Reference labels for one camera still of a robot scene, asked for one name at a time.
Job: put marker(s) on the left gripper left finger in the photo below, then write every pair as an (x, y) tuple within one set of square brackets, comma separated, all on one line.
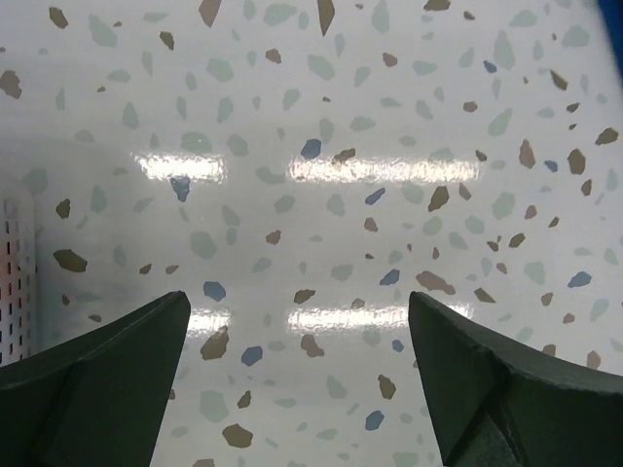
[(99, 399)]

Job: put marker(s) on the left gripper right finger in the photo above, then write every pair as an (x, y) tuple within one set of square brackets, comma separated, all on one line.
[(496, 402)]

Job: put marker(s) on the blue towel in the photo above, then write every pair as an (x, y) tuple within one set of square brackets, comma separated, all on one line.
[(612, 13)]

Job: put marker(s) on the white plastic basket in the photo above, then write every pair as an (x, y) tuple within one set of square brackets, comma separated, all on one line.
[(19, 321)]

